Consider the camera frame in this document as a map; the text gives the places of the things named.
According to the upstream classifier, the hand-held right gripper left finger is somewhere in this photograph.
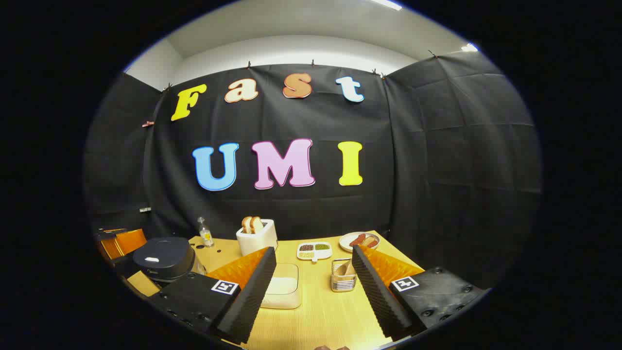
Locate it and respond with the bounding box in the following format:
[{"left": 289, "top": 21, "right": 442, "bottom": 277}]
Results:
[{"left": 148, "top": 246, "right": 277, "bottom": 345}]

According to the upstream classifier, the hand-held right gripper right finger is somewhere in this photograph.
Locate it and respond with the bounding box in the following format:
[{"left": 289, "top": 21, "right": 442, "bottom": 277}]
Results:
[{"left": 351, "top": 245, "right": 486, "bottom": 341}]

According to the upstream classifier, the black rice cooker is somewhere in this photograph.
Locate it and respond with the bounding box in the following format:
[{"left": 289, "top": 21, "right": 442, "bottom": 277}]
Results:
[{"left": 132, "top": 237, "right": 205, "bottom": 284}]

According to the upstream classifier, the wire chopstick holder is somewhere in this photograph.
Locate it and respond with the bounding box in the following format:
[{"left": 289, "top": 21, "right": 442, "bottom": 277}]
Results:
[{"left": 331, "top": 258, "right": 358, "bottom": 293}]

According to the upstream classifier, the clear container of rice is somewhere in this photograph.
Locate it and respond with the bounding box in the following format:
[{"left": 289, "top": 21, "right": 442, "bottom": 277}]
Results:
[{"left": 260, "top": 262, "right": 302, "bottom": 310}]

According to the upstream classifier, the white toaster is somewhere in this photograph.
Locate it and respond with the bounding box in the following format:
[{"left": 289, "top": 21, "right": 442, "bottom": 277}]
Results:
[{"left": 236, "top": 219, "right": 278, "bottom": 257}]

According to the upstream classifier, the white round plate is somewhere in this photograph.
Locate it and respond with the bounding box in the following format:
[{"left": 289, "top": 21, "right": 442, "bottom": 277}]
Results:
[{"left": 339, "top": 232, "right": 380, "bottom": 253}]

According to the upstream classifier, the small clear bottle yellow label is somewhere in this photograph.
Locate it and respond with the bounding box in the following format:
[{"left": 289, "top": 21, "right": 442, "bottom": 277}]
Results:
[{"left": 197, "top": 217, "right": 215, "bottom": 247}]

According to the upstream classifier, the white divided dish of beans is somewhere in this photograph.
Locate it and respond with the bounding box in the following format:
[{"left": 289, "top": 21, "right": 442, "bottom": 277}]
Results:
[{"left": 296, "top": 242, "right": 333, "bottom": 263}]

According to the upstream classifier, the black backdrop cloth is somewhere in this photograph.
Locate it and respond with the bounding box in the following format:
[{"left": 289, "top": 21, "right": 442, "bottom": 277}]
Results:
[{"left": 83, "top": 51, "right": 542, "bottom": 292}]

